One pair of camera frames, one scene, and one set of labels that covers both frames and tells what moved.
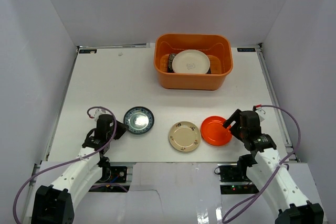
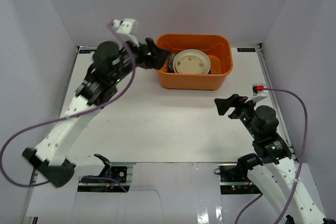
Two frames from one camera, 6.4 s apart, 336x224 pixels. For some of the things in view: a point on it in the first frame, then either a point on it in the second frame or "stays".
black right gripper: x=234 y=117 → x=223 y=105
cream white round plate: x=190 y=61 stays
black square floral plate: x=171 y=56 stays
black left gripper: x=119 y=129 → x=144 y=56
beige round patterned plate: x=185 y=136 → x=190 y=64
